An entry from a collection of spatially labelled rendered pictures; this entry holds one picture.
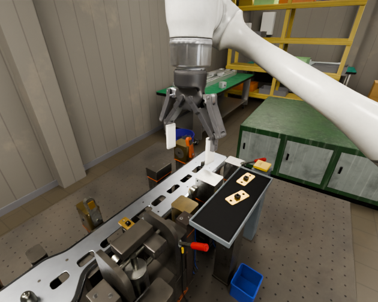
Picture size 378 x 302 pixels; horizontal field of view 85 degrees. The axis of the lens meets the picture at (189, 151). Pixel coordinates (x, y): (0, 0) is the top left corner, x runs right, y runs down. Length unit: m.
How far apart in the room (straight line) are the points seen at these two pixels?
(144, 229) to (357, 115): 0.55
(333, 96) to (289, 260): 0.91
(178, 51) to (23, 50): 2.14
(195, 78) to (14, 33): 2.16
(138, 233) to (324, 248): 1.01
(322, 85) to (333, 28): 7.02
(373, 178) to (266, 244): 1.76
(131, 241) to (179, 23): 0.52
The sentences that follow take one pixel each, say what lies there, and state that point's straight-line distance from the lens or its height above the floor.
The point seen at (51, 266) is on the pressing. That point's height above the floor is 1.00.
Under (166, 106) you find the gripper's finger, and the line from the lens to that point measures 0.55.
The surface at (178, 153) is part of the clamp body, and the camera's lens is 1.30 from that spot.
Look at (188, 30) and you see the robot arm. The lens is 0.45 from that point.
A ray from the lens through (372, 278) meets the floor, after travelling 2.37.
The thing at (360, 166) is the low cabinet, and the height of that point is 0.49.
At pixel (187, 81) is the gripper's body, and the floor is 1.57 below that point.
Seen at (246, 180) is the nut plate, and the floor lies 1.17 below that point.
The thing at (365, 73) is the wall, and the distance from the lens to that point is 7.61.
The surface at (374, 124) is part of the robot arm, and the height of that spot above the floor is 1.52.
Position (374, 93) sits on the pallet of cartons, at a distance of 6.12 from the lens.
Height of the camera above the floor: 1.66
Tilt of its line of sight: 30 degrees down
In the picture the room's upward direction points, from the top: straight up
